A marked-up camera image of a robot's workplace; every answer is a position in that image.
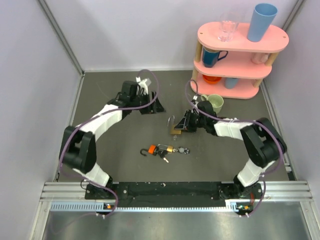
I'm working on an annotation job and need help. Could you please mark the small padlock keys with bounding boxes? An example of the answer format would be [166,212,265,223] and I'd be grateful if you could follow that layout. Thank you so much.
[158,152,169,163]

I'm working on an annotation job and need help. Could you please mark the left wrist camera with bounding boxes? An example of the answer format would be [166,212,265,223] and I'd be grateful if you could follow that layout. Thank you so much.
[135,76,152,95]

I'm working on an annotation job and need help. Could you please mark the orange black hook lock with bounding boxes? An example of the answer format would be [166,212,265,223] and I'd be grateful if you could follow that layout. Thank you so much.
[140,144,165,158]

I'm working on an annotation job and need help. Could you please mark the orange bowl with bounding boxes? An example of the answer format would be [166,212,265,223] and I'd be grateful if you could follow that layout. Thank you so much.
[202,74,222,85]

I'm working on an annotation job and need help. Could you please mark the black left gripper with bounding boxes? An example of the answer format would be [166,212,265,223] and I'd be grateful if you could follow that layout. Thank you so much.
[130,90,166,115]

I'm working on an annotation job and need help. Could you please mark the aluminium frame rail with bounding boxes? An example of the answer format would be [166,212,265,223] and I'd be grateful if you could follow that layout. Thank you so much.
[40,181,313,202]

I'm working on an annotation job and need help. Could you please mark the dark blue mug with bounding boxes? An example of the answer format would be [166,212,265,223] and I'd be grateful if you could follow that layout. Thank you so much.
[202,47,229,68]

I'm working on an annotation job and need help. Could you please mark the small light blue cup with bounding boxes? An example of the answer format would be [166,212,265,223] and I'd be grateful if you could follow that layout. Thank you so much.
[224,77,239,90]

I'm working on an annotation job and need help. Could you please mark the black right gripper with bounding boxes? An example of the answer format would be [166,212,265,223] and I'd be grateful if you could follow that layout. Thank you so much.
[174,109,207,133]

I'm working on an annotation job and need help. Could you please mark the light blue tall cup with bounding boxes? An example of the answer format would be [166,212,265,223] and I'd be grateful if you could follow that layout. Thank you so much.
[247,3,278,43]

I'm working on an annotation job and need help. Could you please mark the large brass padlock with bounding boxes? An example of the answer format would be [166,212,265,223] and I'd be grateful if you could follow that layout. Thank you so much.
[166,115,182,136]

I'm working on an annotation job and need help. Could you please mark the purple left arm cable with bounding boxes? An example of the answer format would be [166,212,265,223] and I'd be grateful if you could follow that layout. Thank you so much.
[58,69,161,218]

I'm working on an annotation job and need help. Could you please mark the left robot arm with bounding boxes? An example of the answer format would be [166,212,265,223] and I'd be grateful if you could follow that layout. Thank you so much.
[59,77,160,199]

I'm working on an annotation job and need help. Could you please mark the pink mug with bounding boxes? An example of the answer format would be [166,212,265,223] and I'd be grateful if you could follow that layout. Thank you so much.
[251,52,269,64]

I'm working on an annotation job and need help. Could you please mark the pink three-tier shelf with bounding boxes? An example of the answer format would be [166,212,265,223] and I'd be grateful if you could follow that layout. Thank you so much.
[190,22,289,99]

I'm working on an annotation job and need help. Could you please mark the small brass padlock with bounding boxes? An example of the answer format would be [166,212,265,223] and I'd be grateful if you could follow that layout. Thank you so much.
[157,144,174,153]

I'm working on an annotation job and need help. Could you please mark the grey slotted cable duct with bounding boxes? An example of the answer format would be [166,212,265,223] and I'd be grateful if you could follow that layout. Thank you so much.
[50,198,252,213]

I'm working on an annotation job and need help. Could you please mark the light green mug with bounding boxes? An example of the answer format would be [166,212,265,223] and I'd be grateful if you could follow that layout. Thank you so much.
[200,94,224,114]

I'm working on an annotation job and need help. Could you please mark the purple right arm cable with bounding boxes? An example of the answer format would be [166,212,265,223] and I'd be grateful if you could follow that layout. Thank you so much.
[184,79,286,217]

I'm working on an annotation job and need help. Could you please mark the black white keychain charm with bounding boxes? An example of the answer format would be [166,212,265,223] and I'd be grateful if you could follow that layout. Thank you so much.
[172,147,190,155]

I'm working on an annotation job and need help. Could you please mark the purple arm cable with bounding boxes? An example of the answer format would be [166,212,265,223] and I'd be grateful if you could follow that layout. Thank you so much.
[58,69,161,218]
[184,79,286,217]

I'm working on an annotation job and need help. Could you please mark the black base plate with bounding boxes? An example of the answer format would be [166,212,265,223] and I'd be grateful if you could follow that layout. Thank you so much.
[84,181,265,208]

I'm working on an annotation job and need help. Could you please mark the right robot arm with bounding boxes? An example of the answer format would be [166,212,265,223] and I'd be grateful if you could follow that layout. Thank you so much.
[174,100,288,199]

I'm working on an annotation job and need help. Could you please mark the clear drinking glass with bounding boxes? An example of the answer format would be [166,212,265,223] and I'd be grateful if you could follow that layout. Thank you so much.
[217,12,240,42]

